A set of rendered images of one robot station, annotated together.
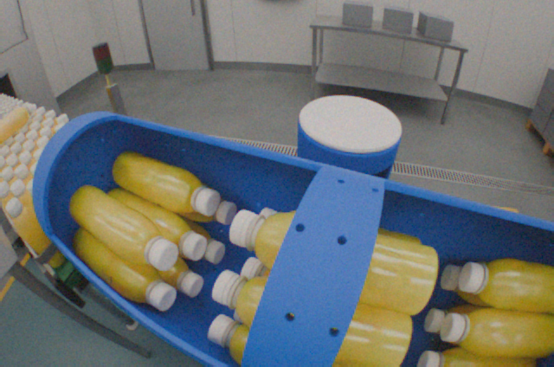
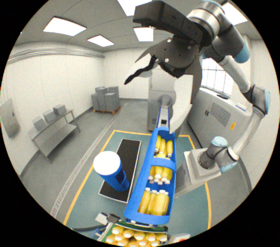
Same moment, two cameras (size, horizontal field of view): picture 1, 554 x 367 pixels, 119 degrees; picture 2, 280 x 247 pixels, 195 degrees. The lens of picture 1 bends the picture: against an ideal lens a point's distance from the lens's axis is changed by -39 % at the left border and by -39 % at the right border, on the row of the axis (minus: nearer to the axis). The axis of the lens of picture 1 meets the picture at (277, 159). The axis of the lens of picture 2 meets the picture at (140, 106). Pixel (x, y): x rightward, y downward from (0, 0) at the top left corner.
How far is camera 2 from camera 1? 0.55 m
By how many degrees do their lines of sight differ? 81
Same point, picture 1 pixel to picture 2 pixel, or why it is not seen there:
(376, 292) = not seen: hidden behind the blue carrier
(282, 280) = (169, 166)
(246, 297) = (166, 175)
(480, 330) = (162, 149)
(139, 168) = (144, 204)
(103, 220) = (162, 203)
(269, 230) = (160, 171)
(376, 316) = not seen: hidden behind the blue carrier
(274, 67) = (31, 161)
